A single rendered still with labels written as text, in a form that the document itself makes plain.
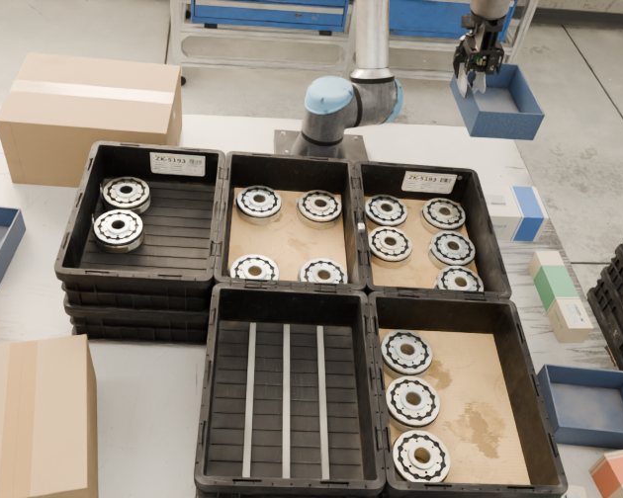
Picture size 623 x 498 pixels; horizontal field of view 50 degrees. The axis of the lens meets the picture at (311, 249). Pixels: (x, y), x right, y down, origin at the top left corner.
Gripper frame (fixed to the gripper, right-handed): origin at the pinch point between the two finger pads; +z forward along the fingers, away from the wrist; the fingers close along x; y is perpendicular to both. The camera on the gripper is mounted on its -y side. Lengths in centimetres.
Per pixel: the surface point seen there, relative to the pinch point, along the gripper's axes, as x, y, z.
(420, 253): -10.2, 23.5, 28.0
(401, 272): -15.5, 29.5, 27.5
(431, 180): -5.5, 5.5, 21.7
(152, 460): -68, 68, 36
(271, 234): -44, 19, 25
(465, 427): -9, 67, 28
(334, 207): -29.4, 12.7, 23.1
